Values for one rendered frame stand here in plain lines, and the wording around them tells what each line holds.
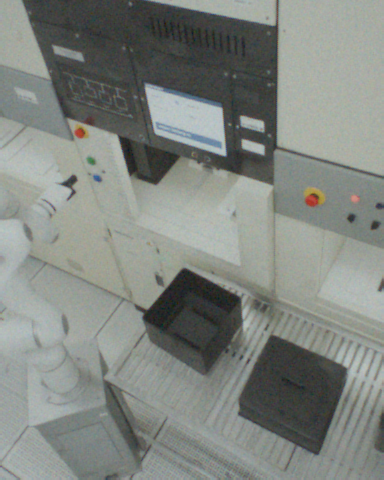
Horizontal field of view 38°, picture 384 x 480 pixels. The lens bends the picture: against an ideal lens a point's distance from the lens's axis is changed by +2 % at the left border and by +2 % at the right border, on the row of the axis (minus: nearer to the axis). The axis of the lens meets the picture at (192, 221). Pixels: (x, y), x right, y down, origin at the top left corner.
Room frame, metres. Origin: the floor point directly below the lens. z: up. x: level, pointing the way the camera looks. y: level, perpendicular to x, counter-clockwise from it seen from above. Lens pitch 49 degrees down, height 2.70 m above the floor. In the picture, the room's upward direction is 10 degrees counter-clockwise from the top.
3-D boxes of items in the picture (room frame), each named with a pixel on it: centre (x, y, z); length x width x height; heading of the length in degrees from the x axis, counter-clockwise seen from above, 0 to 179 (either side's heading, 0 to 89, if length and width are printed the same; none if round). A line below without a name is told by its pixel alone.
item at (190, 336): (1.12, 0.06, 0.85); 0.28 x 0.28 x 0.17; 47
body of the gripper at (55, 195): (1.55, 0.51, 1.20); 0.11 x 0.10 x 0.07; 142
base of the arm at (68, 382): (1.02, 0.58, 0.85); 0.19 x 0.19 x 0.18
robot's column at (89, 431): (1.02, 0.58, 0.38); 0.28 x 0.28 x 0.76; 7
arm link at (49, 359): (1.02, 0.61, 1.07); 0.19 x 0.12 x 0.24; 92
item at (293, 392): (0.81, -0.24, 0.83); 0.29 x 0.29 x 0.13; 53
